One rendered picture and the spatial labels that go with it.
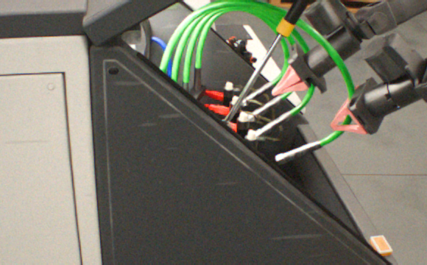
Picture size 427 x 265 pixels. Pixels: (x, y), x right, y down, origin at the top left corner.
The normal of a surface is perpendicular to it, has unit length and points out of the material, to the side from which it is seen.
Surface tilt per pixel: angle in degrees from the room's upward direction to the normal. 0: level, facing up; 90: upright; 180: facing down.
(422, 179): 0
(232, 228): 90
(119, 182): 90
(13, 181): 90
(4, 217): 90
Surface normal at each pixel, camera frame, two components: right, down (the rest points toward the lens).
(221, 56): 0.18, 0.51
